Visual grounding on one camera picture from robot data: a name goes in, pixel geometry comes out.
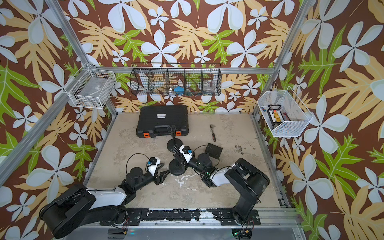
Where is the black stand pole with clip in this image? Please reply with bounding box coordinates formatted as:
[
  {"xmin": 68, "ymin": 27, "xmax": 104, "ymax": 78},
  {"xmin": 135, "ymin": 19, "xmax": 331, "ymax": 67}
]
[{"xmin": 168, "ymin": 125, "xmax": 176, "ymax": 141}]

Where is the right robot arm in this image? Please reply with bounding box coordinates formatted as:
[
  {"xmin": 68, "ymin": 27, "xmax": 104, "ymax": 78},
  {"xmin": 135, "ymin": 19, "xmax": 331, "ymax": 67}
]
[{"xmin": 173, "ymin": 152, "xmax": 271, "ymax": 224}]

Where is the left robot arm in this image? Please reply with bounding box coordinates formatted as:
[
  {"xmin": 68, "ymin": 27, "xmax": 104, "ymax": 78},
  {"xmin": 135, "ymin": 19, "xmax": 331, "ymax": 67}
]
[{"xmin": 39, "ymin": 164, "xmax": 170, "ymax": 239}]

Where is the black phone holder plate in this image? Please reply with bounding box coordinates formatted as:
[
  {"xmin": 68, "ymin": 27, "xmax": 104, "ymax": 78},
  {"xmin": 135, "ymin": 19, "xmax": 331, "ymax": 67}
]
[{"xmin": 205, "ymin": 143, "xmax": 223, "ymax": 160}]

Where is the black plastic tool case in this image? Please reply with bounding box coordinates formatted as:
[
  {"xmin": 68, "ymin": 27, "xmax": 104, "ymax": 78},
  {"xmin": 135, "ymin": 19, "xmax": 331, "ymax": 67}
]
[{"xmin": 136, "ymin": 105, "xmax": 189, "ymax": 138}]

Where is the blue object in basket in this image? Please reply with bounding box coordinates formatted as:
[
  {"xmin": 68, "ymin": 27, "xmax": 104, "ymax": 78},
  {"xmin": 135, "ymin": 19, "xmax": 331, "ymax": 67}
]
[{"xmin": 174, "ymin": 87, "xmax": 185, "ymax": 96}]

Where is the screw box in basket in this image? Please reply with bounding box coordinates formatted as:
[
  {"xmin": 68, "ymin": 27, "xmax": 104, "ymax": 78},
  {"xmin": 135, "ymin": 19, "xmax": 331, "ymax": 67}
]
[{"xmin": 267, "ymin": 105, "xmax": 285, "ymax": 126}]

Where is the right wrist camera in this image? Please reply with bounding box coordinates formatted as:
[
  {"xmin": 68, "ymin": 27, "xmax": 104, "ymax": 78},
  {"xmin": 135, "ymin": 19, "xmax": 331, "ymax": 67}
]
[{"xmin": 179, "ymin": 145, "xmax": 194, "ymax": 164}]

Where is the red handled ratchet wrench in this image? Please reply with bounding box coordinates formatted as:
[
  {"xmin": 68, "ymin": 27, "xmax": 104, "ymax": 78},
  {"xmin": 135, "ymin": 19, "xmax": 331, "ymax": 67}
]
[{"xmin": 210, "ymin": 125, "xmax": 217, "ymax": 142}]

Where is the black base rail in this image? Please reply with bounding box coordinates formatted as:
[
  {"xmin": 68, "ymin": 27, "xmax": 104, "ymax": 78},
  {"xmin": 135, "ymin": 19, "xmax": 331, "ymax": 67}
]
[{"xmin": 98, "ymin": 207, "xmax": 262, "ymax": 226}]

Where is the black wire basket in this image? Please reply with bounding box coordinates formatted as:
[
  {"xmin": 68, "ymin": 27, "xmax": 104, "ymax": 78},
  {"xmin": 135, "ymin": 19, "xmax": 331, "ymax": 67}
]
[{"xmin": 129, "ymin": 63, "xmax": 223, "ymax": 96}]

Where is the white wire basket left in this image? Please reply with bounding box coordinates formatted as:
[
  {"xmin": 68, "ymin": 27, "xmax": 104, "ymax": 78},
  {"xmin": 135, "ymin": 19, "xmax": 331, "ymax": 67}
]
[{"xmin": 66, "ymin": 64, "xmax": 117, "ymax": 109}]

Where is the white wire basket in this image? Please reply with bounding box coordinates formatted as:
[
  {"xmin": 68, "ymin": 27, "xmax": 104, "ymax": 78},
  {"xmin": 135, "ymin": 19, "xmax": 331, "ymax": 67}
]
[
  {"xmin": 66, "ymin": 64, "xmax": 117, "ymax": 109},
  {"xmin": 257, "ymin": 87, "xmax": 314, "ymax": 138}
]

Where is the white wire basket right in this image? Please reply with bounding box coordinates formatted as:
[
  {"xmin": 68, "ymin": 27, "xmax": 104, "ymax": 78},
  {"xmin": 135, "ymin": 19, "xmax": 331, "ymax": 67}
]
[{"xmin": 257, "ymin": 87, "xmax": 314, "ymax": 138}]

